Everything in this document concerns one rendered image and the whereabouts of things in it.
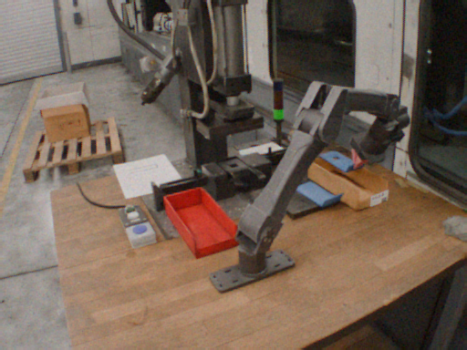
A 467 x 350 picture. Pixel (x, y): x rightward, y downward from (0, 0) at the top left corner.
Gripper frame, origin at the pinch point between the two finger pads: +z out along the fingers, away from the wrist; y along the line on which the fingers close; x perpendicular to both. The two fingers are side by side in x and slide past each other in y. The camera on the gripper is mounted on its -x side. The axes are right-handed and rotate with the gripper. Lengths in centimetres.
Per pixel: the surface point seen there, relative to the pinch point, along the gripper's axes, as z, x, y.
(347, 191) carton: 2.9, 5.8, -6.1
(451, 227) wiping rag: -9.1, -9.4, -31.3
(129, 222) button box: 15, 66, 10
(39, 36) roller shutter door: 492, 99, 805
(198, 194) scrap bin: 16.1, 43.6, 13.3
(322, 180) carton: 10.6, 5.8, 3.8
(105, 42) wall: 526, -60, 779
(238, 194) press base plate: 19.2, 30.3, 11.3
